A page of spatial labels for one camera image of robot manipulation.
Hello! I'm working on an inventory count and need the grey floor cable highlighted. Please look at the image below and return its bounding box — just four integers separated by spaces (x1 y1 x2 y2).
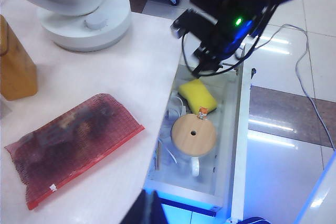
256 23 336 151

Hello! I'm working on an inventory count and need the white mug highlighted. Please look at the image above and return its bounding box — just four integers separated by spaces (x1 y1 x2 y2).
178 153 211 177

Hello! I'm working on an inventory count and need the yellow bamboo canister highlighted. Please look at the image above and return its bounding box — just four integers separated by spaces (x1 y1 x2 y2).
0 14 38 101

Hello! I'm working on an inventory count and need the yellow green cleaning sponge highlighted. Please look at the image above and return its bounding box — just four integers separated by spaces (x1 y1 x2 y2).
178 78 218 114

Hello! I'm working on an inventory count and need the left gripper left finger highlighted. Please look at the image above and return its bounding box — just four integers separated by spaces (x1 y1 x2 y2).
121 189 153 224

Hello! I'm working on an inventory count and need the small orange fox figurine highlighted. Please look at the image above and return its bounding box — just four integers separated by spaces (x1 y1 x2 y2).
197 106 209 120

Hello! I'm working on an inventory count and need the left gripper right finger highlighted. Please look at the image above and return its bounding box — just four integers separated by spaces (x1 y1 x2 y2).
152 190 165 224

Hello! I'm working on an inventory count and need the white coiled cable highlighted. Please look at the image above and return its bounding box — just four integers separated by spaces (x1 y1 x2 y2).
157 95 190 167

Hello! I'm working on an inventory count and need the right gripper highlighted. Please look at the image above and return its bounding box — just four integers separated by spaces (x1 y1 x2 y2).
192 24 253 78

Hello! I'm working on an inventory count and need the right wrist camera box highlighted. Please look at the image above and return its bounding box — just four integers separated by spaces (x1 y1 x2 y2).
170 8 218 40

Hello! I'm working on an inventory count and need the round wooden lid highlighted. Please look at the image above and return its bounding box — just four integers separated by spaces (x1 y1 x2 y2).
171 113 217 156

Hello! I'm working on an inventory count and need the white drawer silver handle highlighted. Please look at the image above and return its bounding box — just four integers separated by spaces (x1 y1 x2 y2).
143 42 257 222

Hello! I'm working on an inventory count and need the red mesh zipper pouch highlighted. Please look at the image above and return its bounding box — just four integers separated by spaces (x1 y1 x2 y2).
4 92 145 211

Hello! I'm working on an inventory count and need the white desk fan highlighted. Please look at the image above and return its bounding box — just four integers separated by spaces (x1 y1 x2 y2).
0 0 132 52

